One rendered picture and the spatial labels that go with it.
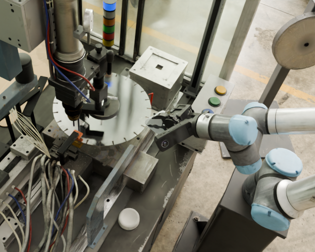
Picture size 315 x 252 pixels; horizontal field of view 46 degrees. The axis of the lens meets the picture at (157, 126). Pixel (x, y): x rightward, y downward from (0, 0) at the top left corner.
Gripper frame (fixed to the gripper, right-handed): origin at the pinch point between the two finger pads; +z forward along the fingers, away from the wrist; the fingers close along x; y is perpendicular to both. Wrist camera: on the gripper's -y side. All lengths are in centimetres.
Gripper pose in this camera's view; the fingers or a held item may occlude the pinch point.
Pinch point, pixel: (147, 124)
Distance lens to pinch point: 117.4
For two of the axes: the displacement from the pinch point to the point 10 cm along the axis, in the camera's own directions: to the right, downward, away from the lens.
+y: 5.8, -5.8, 5.7
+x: -3.4, -8.1, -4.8
